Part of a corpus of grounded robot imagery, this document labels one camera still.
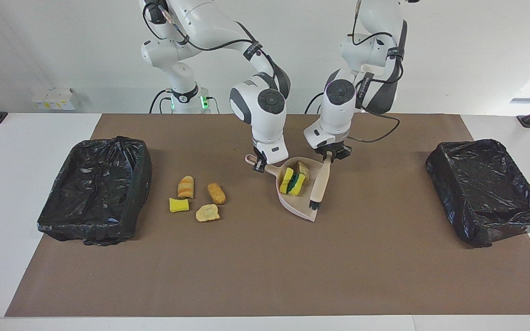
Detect pale flat toy cracker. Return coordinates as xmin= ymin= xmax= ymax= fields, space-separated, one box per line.
xmin=196 ymin=204 xmax=220 ymax=223

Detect white wall socket boxes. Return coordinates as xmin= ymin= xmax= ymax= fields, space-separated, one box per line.
xmin=31 ymin=88 xmax=81 ymax=111

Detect yellow sponge with green back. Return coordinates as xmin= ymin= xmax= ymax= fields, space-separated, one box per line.
xmin=289 ymin=172 xmax=307 ymax=197
xmin=279 ymin=167 xmax=294 ymax=194

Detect brown oval toy bread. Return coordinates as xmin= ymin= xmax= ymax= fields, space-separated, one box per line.
xmin=207 ymin=183 xmax=226 ymax=205

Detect striped toy bread roll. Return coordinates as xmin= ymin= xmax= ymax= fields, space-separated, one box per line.
xmin=177 ymin=176 xmax=195 ymax=199

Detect beige plastic dustpan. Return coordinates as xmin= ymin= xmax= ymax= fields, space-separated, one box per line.
xmin=245 ymin=154 xmax=325 ymax=223

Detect beige hand brush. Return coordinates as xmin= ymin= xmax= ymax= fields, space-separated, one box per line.
xmin=309 ymin=154 xmax=333 ymax=211

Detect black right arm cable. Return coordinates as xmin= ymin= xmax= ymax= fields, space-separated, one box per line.
xmin=142 ymin=4 xmax=288 ymax=99

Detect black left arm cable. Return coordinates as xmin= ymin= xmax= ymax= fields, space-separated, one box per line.
xmin=346 ymin=0 xmax=402 ymax=144

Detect brown table mat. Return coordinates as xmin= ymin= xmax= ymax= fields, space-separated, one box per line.
xmin=5 ymin=114 xmax=530 ymax=318

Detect bin with black liner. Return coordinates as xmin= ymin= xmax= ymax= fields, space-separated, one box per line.
xmin=37 ymin=136 xmax=152 ymax=246
xmin=425 ymin=139 xmax=530 ymax=248

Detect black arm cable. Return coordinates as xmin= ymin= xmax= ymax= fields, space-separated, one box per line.
xmin=142 ymin=4 xmax=288 ymax=99
xmin=346 ymin=0 xmax=402 ymax=144

